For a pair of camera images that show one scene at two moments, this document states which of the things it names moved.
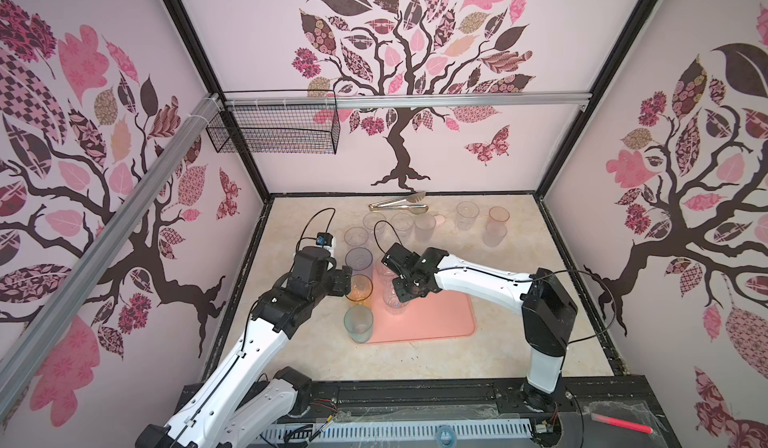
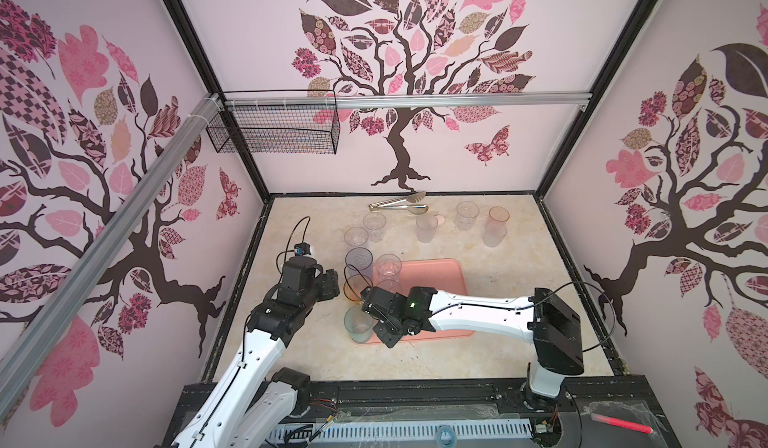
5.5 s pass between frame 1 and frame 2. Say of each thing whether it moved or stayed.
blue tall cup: stayed
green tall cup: stayed
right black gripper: moved
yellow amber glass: stayed
